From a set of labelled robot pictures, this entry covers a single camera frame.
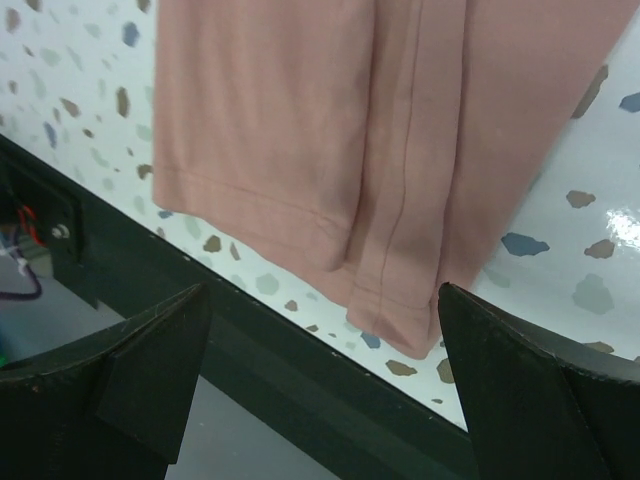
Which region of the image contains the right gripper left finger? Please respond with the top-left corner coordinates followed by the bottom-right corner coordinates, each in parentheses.
top-left (1, 285), bottom-right (210, 479)

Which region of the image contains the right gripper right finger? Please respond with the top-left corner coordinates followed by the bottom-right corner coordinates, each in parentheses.
top-left (438, 283), bottom-right (639, 479)

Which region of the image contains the dusty pink printed t-shirt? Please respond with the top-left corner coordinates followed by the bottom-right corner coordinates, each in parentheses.
top-left (153, 1), bottom-right (639, 359)

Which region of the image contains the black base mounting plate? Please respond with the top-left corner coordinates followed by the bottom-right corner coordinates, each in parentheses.
top-left (1, 140), bottom-right (477, 479)

